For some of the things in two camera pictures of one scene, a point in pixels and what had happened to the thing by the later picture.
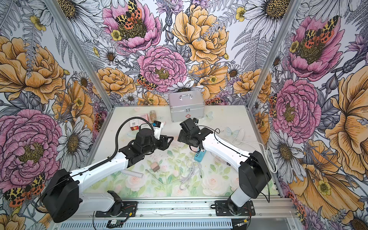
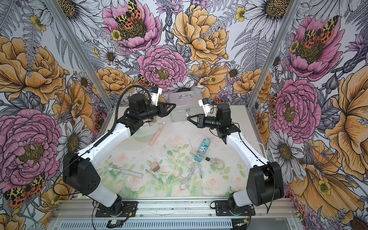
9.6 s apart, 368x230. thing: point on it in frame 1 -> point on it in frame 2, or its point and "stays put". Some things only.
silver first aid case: [187, 105] stays put
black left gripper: [164, 142] -> [165, 112]
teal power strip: [200, 156] stays put
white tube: [132, 173] stays put
